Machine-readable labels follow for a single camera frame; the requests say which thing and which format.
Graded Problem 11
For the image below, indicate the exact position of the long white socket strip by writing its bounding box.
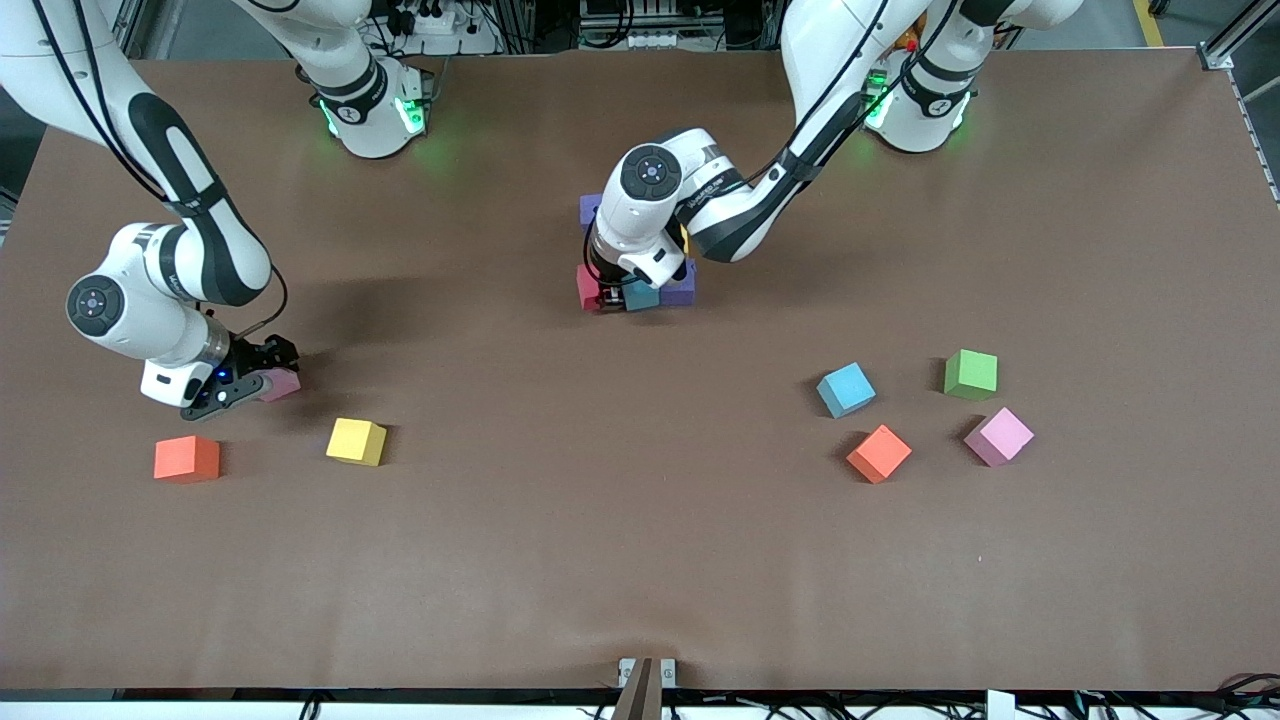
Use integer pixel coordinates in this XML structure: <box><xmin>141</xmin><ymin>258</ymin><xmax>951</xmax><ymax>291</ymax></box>
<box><xmin>578</xmin><ymin>28</ymin><xmax>701</xmax><ymax>51</ymax></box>

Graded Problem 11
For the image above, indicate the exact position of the green foam cube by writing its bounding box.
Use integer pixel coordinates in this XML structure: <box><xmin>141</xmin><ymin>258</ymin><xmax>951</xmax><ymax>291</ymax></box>
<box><xmin>944</xmin><ymin>349</ymin><xmax>999</xmax><ymax>402</ymax></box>

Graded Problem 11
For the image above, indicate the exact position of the orange foam cube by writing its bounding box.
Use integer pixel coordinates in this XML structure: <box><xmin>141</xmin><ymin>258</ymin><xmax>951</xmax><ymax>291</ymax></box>
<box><xmin>846</xmin><ymin>424</ymin><xmax>913</xmax><ymax>485</ymax></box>
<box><xmin>153</xmin><ymin>435</ymin><xmax>221</xmax><ymax>485</ymax></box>

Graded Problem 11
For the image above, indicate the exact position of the violet foam cube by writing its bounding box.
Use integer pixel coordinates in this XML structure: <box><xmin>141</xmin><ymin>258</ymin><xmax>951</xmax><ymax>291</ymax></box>
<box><xmin>658</xmin><ymin>258</ymin><xmax>698</xmax><ymax>307</ymax></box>

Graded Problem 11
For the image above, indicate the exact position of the brown table mat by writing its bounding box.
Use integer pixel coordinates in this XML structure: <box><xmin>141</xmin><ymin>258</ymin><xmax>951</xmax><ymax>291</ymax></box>
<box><xmin>0</xmin><ymin>50</ymin><xmax>1280</xmax><ymax>691</ymax></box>

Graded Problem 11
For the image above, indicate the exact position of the brown post with metal brackets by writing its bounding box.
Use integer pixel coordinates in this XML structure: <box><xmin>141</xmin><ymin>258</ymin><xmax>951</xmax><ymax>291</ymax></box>
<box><xmin>617</xmin><ymin>657</ymin><xmax>678</xmax><ymax>720</ymax></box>

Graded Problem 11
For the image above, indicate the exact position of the aluminium frame beam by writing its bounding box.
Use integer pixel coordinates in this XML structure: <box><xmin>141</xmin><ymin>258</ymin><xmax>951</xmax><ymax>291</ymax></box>
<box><xmin>1200</xmin><ymin>0</ymin><xmax>1280</xmax><ymax>61</ymax></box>

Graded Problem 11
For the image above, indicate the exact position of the white power strip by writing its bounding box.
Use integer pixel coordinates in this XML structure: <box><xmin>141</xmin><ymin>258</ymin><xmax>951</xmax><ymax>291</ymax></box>
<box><xmin>385</xmin><ymin>0</ymin><xmax>501</xmax><ymax>56</ymax></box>

